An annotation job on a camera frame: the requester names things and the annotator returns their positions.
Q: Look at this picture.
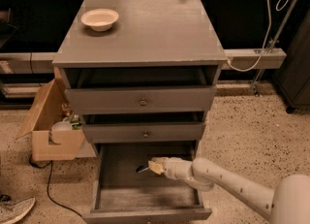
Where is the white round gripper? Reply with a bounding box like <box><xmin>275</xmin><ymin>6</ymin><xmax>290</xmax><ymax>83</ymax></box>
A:
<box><xmin>148</xmin><ymin>157</ymin><xmax>193</xmax><ymax>180</ymax></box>

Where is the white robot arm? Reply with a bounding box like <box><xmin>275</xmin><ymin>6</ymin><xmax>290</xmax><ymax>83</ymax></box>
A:
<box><xmin>148</xmin><ymin>157</ymin><xmax>310</xmax><ymax>224</ymax></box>

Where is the grey open bottom drawer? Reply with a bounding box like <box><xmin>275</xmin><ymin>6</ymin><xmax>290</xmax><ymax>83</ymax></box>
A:
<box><xmin>83</xmin><ymin>142</ymin><xmax>212</xmax><ymax>224</ymax></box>

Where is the grey middle drawer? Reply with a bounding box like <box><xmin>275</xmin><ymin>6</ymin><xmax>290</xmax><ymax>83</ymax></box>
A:
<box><xmin>82</xmin><ymin>112</ymin><xmax>205</xmax><ymax>144</ymax></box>

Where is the grey top drawer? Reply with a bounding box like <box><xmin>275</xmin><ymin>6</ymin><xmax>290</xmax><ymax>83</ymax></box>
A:
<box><xmin>62</xmin><ymin>66</ymin><xmax>217</xmax><ymax>114</ymax></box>

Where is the grey wooden drawer cabinet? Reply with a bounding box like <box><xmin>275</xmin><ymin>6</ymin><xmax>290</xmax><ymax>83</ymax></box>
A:
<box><xmin>52</xmin><ymin>0</ymin><xmax>229</xmax><ymax>148</ymax></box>

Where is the white bowl in box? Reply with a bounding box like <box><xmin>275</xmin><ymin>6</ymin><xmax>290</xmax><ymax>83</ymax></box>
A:
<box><xmin>51</xmin><ymin>121</ymin><xmax>72</xmax><ymax>131</ymax></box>

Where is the open cardboard box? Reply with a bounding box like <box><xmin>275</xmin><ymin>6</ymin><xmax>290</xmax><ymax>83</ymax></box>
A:
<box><xmin>16</xmin><ymin>67</ymin><xmax>84</xmax><ymax>161</ymax></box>

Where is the grey knit sneaker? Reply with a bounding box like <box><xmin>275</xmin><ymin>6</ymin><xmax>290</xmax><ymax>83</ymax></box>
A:
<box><xmin>0</xmin><ymin>195</ymin><xmax>36</xmax><ymax>224</ymax></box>

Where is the beige paper bowl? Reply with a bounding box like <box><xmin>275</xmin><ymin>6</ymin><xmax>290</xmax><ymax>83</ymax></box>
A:
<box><xmin>80</xmin><ymin>9</ymin><xmax>119</xmax><ymax>32</ymax></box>

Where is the dark grey cabinet right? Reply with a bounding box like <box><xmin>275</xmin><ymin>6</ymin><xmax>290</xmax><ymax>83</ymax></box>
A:
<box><xmin>273</xmin><ymin>11</ymin><xmax>310</xmax><ymax>113</ymax></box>

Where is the black floor cable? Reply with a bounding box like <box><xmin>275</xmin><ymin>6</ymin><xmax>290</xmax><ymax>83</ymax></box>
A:
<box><xmin>28</xmin><ymin>154</ymin><xmax>83</xmax><ymax>218</ymax></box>

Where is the white hanging cable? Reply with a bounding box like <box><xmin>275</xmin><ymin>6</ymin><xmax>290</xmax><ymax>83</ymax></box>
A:
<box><xmin>227</xmin><ymin>0</ymin><xmax>292</xmax><ymax>73</ymax></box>

